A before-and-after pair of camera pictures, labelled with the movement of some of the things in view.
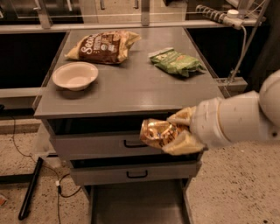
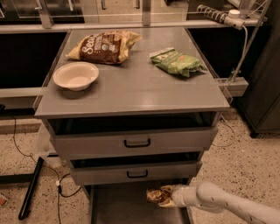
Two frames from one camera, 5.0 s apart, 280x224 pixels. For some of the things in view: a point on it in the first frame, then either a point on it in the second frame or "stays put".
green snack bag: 168,58 stays put
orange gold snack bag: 156,132 → 157,195
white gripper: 205,122 → 178,195
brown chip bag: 105,47 stays put
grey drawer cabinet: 100,88 stays put
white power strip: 231,17 stays put
